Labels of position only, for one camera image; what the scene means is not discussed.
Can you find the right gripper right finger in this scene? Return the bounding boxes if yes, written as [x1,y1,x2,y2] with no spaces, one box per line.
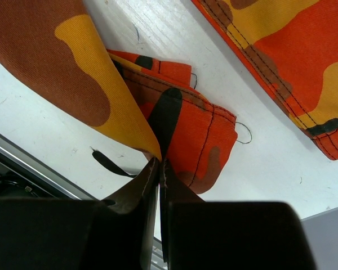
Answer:
[159,160,317,269]

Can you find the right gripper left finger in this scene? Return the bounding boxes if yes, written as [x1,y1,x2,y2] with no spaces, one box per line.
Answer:
[0,158,159,269]

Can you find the orange camouflage trousers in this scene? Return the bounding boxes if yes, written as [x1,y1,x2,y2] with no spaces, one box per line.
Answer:
[0,1,338,194]

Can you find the aluminium rail frame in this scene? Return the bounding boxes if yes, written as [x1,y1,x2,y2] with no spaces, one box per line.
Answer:
[0,126,170,265]

